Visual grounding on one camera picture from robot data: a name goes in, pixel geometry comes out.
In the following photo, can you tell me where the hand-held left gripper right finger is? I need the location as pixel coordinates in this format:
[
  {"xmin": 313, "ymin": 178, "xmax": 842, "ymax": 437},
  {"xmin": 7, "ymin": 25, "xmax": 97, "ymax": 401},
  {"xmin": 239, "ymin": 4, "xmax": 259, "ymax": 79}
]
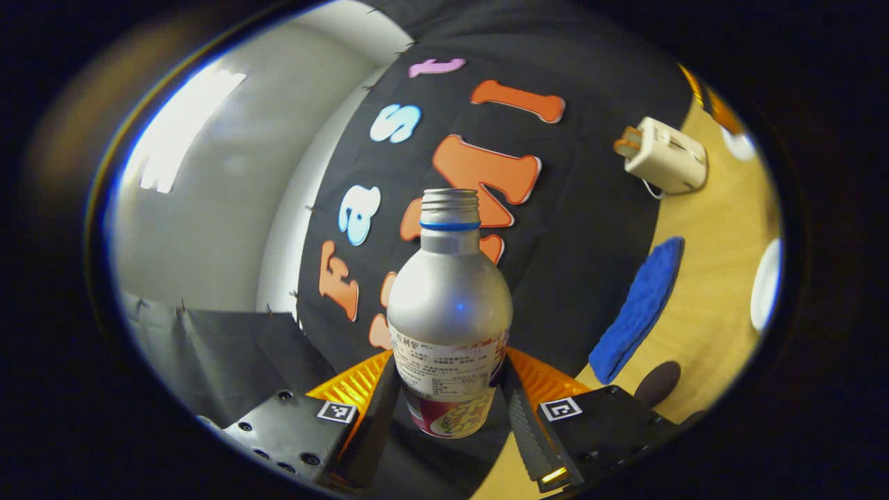
[{"xmin": 501, "ymin": 347, "xmax": 685, "ymax": 494}]

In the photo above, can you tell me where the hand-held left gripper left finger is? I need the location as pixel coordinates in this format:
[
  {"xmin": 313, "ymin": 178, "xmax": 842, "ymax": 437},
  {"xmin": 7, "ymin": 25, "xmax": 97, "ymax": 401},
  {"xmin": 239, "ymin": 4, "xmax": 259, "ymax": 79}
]
[{"xmin": 197, "ymin": 349, "xmax": 402, "ymax": 490}]

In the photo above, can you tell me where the dark brown round coaster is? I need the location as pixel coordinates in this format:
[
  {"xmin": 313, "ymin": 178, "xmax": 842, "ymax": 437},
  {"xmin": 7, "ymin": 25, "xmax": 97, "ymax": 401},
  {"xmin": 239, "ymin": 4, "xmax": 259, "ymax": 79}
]
[{"xmin": 633, "ymin": 360, "xmax": 682, "ymax": 408}]

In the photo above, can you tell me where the silver water bottle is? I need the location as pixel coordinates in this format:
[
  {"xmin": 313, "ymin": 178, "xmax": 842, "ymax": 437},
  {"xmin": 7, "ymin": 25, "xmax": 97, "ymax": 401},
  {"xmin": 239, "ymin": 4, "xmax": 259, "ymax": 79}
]
[{"xmin": 387, "ymin": 188, "xmax": 514, "ymax": 440}]

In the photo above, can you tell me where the white toaster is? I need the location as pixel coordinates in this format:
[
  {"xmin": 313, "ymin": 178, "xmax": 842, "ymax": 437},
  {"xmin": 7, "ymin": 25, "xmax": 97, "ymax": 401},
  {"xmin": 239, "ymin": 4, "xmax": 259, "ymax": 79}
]
[{"xmin": 623, "ymin": 117, "xmax": 709, "ymax": 195}]

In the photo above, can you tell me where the blue towel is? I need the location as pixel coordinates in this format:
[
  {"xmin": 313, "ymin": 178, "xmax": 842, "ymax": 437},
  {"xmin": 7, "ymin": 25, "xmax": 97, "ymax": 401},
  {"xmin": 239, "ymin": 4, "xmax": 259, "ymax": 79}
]
[{"xmin": 588, "ymin": 236, "xmax": 686, "ymax": 385}]

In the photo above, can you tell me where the black backdrop cloth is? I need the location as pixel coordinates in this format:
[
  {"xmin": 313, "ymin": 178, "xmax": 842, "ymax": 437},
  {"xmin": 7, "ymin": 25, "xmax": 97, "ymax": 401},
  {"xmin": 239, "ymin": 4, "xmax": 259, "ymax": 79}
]
[{"xmin": 119, "ymin": 0, "xmax": 697, "ymax": 497}]

